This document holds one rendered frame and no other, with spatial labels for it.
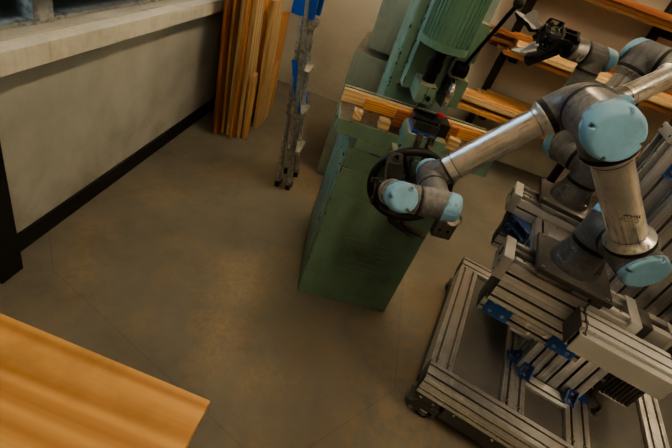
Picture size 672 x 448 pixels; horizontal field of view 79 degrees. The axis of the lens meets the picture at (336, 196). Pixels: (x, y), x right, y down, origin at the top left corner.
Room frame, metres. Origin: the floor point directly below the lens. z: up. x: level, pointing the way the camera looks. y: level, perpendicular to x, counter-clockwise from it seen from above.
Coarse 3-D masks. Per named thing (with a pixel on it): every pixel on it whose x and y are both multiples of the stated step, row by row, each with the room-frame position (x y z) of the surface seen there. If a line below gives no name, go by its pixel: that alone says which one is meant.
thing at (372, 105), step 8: (368, 104) 1.53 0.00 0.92; (376, 104) 1.53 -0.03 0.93; (384, 104) 1.54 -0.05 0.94; (376, 112) 1.53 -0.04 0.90; (384, 112) 1.54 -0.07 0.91; (392, 112) 1.54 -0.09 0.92; (464, 128) 1.60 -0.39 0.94; (456, 136) 1.58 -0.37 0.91; (464, 136) 1.59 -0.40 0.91; (472, 136) 1.59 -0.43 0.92
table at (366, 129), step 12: (348, 108) 1.47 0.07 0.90; (336, 120) 1.42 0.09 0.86; (348, 120) 1.37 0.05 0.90; (360, 120) 1.40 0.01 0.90; (372, 120) 1.44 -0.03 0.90; (336, 132) 1.36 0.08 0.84; (348, 132) 1.37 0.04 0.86; (360, 132) 1.37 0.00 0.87; (372, 132) 1.38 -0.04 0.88; (384, 132) 1.38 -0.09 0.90; (396, 132) 1.41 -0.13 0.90; (384, 144) 1.39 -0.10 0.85; (396, 144) 1.38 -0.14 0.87; (480, 168) 1.44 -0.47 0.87
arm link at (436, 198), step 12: (432, 180) 0.94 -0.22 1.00; (444, 180) 0.97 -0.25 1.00; (432, 192) 0.88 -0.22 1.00; (444, 192) 0.89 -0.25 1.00; (420, 204) 0.85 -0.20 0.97; (432, 204) 0.86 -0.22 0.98; (444, 204) 0.86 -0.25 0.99; (456, 204) 0.87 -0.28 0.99; (432, 216) 0.86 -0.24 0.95; (444, 216) 0.86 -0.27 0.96; (456, 216) 0.86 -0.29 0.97
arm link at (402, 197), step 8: (384, 184) 0.93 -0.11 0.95; (392, 184) 0.86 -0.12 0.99; (400, 184) 0.85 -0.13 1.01; (408, 184) 0.85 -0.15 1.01; (416, 184) 0.90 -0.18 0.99; (384, 192) 0.86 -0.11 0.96; (392, 192) 0.83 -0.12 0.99; (400, 192) 0.83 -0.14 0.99; (408, 192) 0.84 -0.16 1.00; (416, 192) 0.85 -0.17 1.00; (384, 200) 0.86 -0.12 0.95; (392, 200) 0.82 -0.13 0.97; (400, 200) 0.83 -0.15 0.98; (408, 200) 0.83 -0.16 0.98; (416, 200) 0.84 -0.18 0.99; (392, 208) 0.82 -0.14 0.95; (400, 208) 0.82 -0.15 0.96; (408, 208) 0.82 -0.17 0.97; (416, 208) 0.85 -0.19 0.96
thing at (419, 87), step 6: (414, 78) 1.63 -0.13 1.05; (420, 78) 1.58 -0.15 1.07; (414, 84) 1.59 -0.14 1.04; (420, 84) 1.51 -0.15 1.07; (426, 84) 1.53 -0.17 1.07; (432, 84) 1.56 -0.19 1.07; (414, 90) 1.55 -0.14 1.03; (420, 90) 1.51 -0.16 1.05; (426, 90) 1.51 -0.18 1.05; (432, 90) 1.52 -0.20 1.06; (414, 96) 1.52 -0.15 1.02; (420, 96) 1.51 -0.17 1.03; (432, 96) 1.52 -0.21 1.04; (420, 102) 1.51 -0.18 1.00; (426, 102) 1.52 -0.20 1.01
